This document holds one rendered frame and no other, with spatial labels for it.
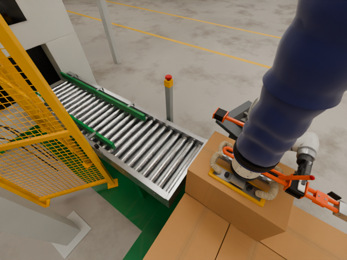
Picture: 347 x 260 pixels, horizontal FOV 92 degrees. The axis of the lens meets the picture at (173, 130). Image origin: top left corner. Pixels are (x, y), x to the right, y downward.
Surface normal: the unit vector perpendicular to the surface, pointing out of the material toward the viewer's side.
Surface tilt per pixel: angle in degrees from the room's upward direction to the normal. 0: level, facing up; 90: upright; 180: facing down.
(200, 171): 0
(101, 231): 0
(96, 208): 0
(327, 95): 100
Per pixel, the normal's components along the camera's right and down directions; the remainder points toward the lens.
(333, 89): 0.04, 0.87
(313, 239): 0.00, -0.64
